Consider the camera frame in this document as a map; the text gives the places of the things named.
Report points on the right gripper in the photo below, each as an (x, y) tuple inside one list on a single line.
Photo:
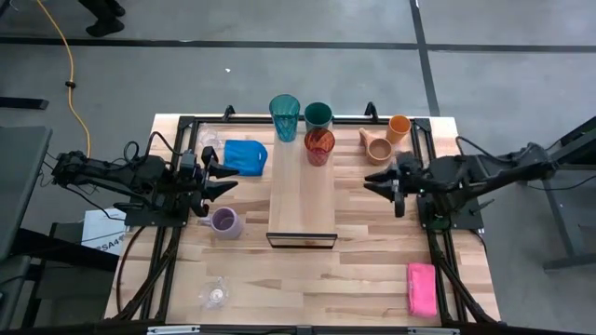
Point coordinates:
[(410, 179)]

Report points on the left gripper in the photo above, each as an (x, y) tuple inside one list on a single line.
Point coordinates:
[(202, 186)]

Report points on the purple ribbed mug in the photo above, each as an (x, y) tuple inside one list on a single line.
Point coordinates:
[(226, 223)]

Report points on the clear fluted glass cup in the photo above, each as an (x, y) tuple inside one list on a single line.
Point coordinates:
[(210, 138)]

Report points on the orange plastic cup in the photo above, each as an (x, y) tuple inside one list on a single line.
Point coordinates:
[(399, 128)]

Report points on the red transparent plastic tumbler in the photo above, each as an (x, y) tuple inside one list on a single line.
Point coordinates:
[(320, 146)]

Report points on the teal transparent plastic tumbler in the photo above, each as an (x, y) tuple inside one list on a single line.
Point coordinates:
[(284, 116)]

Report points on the dark green plastic cup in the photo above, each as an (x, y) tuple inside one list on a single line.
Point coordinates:
[(318, 115)]

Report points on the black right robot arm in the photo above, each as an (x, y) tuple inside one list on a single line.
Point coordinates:
[(489, 174)]

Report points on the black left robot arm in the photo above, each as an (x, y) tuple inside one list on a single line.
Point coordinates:
[(116, 170)]

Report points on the blue cloth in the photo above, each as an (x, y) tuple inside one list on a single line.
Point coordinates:
[(244, 158)]

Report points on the pink sponge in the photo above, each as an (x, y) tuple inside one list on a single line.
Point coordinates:
[(421, 290)]

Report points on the white printed paper sheet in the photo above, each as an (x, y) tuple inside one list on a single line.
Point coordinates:
[(102, 230)]

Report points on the person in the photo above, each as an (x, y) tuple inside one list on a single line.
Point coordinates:
[(104, 27)]

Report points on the dark grey desk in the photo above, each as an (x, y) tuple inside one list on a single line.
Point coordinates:
[(572, 149)]

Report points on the dark grey cart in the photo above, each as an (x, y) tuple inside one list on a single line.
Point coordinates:
[(56, 288)]

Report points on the grey side table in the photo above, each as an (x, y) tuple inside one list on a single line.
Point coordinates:
[(18, 186)]

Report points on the black flat bar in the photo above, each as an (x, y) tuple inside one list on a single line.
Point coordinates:
[(23, 103)]

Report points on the black aluminium rig frame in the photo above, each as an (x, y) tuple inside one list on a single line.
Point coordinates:
[(233, 121)]

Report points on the wooden shelf black metal frame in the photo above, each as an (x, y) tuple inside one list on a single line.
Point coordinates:
[(302, 200)]

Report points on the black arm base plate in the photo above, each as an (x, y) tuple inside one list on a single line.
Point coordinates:
[(470, 218), (139, 218)]

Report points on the silver metal bracket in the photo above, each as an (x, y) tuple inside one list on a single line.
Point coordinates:
[(433, 331), (172, 330)]

